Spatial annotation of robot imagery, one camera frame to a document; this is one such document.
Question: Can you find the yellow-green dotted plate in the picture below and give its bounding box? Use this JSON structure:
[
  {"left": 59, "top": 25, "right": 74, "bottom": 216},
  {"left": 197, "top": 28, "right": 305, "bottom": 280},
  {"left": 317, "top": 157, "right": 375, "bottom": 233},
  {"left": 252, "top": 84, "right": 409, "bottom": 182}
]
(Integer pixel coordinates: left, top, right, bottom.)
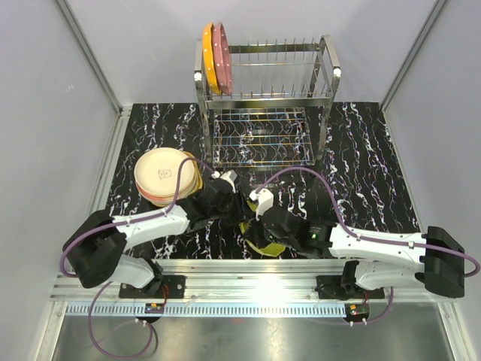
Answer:
[{"left": 239, "top": 200, "right": 286, "bottom": 257}]

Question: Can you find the pink dotted plate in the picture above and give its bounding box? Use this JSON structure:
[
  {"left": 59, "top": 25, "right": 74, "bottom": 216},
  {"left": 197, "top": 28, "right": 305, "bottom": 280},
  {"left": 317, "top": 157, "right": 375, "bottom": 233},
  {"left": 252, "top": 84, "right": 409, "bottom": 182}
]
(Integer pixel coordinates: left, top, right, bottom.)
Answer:
[{"left": 212, "top": 22, "right": 232, "bottom": 96}]

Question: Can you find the orange dotted plate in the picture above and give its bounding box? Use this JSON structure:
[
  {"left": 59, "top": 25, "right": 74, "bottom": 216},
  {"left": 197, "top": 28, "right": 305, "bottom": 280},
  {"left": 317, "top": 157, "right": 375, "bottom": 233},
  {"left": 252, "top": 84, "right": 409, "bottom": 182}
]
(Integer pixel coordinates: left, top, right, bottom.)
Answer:
[{"left": 201, "top": 23, "right": 221, "bottom": 95}]

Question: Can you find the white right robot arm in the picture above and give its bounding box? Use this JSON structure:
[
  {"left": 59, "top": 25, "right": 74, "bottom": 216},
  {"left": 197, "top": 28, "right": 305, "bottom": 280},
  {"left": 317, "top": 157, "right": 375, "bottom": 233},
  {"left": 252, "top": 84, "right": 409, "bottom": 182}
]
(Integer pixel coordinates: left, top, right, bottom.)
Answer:
[{"left": 245, "top": 206, "right": 464, "bottom": 299}]

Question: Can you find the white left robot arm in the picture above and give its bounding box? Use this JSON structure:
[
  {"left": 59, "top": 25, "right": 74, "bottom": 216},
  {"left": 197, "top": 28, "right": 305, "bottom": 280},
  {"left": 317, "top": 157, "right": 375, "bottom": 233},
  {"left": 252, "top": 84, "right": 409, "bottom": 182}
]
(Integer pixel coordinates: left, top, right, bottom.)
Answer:
[{"left": 60, "top": 170, "right": 244, "bottom": 299}]

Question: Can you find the stack of plates underneath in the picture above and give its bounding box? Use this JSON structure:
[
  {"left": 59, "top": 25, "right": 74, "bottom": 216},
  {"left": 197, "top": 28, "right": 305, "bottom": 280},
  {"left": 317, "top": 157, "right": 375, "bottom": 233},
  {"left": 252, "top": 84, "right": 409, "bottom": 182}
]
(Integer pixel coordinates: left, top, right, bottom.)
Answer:
[{"left": 135, "top": 150, "right": 204, "bottom": 208}]

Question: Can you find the stainless steel dish rack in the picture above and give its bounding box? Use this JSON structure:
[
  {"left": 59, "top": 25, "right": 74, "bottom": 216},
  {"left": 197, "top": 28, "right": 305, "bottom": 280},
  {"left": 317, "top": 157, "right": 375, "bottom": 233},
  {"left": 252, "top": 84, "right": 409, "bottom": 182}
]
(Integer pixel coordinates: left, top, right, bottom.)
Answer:
[{"left": 194, "top": 35, "right": 342, "bottom": 171}]

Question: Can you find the black marble pattern mat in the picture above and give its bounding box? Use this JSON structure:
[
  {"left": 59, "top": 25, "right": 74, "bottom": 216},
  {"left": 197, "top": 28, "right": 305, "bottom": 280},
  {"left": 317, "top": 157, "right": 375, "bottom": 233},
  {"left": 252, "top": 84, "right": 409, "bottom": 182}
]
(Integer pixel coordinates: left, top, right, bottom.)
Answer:
[{"left": 105, "top": 102, "right": 419, "bottom": 259}]

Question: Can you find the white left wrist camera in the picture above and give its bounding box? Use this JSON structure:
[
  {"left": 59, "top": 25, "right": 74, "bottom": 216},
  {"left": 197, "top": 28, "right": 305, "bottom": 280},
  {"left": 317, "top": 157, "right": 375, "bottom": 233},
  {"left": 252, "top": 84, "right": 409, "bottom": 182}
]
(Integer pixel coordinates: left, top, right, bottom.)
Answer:
[{"left": 220, "top": 170, "right": 238, "bottom": 185}]

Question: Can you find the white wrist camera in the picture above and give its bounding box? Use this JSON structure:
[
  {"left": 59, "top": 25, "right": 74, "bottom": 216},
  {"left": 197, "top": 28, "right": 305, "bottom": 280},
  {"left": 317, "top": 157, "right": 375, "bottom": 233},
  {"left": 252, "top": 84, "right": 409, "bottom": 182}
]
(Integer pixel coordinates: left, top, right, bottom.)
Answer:
[
  {"left": 220, "top": 170, "right": 238, "bottom": 185},
  {"left": 249, "top": 188, "right": 274, "bottom": 220}
]

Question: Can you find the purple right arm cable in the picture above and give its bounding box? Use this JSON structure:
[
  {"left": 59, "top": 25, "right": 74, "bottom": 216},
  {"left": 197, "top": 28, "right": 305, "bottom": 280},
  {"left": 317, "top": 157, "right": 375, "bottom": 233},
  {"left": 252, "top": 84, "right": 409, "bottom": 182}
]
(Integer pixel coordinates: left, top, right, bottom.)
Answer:
[{"left": 250, "top": 166, "right": 481, "bottom": 326}]

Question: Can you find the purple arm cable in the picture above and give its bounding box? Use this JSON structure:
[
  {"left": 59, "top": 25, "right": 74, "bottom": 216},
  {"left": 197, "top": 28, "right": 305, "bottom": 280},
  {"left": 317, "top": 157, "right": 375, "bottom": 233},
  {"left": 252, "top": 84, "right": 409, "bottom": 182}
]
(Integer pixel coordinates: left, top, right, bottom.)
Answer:
[
  {"left": 250, "top": 166, "right": 481, "bottom": 326},
  {"left": 59, "top": 157, "right": 222, "bottom": 356}
]

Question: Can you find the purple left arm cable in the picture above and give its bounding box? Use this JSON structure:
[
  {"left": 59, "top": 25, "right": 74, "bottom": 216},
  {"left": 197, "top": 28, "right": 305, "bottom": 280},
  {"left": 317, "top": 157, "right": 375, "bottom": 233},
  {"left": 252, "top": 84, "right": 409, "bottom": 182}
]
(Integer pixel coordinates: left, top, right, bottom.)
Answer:
[{"left": 59, "top": 157, "right": 222, "bottom": 356}]

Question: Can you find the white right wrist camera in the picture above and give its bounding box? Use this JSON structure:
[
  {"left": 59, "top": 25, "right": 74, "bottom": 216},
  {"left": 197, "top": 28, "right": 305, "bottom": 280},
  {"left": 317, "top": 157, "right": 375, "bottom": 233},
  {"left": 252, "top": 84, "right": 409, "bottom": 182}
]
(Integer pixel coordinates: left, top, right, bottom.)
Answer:
[{"left": 249, "top": 188, "right": 274, "bottom": 220}]

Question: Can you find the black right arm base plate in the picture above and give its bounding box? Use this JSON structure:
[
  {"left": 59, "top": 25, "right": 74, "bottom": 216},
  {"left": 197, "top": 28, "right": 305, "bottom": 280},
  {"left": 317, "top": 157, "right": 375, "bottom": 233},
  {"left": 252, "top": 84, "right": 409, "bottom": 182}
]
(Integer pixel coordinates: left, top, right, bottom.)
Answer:
[{"left": 315, "top": 275, "right": 385, "bottom": 301}]

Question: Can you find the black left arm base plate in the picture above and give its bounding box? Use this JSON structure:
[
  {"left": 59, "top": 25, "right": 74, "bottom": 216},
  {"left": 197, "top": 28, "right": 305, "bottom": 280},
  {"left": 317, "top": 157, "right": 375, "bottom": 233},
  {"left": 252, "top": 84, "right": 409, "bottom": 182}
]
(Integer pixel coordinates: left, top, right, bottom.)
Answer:
[{"left": 119, "top": 275, "right": 186, "bottom": 299}]

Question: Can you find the aluminium rail frame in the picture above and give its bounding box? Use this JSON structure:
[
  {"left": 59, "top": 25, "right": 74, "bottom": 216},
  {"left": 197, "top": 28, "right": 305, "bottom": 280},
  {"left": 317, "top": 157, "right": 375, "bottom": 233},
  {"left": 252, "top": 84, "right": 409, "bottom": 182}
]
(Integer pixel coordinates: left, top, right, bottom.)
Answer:
[{"left": 48, "top": 105, "right": 459, "bottom": 361}]

